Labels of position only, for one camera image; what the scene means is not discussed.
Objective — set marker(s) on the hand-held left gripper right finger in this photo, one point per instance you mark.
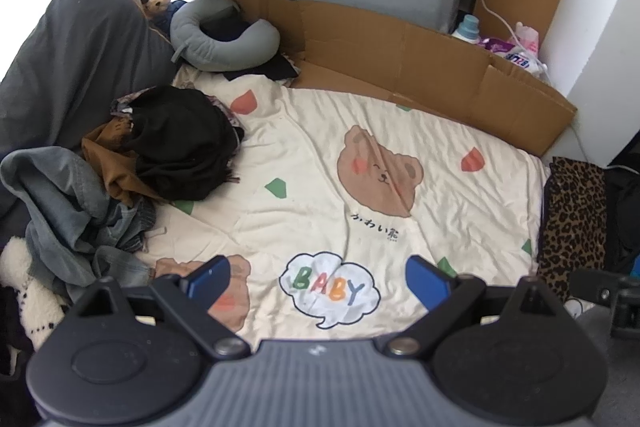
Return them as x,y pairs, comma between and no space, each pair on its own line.
425,282

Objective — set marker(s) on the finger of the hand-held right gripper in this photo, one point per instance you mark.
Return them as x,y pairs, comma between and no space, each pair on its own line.
595,286

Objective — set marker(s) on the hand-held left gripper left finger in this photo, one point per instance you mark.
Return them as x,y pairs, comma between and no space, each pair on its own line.
207,278

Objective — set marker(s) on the black shorts teddy print lining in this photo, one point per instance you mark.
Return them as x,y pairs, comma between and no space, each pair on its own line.
185,147

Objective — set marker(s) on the leopard print cloth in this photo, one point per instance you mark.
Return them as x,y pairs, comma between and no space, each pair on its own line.
570,222

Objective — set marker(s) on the black bag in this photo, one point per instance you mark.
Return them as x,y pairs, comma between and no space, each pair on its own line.
622,217

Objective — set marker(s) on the brown garment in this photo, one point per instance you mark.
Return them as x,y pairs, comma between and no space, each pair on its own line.
120,172

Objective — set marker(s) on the cream bear print blanket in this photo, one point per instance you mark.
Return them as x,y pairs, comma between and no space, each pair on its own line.
310,147

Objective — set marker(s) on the blue denim jeans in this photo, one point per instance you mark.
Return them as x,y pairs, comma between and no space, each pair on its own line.
60,197

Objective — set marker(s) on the white fluffy plush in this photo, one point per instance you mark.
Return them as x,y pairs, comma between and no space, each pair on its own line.
25,287

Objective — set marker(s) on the small black cloth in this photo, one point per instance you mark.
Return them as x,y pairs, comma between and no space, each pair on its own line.
265,67

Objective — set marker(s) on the flat cardboard sheet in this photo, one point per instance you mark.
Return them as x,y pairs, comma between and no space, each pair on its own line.
400,57

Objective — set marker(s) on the white blue refill pouch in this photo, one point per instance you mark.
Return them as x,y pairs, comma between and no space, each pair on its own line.
525,64

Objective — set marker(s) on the grey neck pillow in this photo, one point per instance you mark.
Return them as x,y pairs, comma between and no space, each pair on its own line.
200,42

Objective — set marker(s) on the purple refill pouch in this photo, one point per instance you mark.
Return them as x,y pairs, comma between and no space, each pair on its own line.
495,45

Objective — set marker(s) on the pink white bottle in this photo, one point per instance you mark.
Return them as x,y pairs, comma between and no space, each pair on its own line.
527,37

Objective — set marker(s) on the blue cap detergent bottle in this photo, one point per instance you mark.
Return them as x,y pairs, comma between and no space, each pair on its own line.
467,27

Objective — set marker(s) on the dark grey pillow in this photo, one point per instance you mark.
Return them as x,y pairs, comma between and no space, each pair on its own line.
80,47

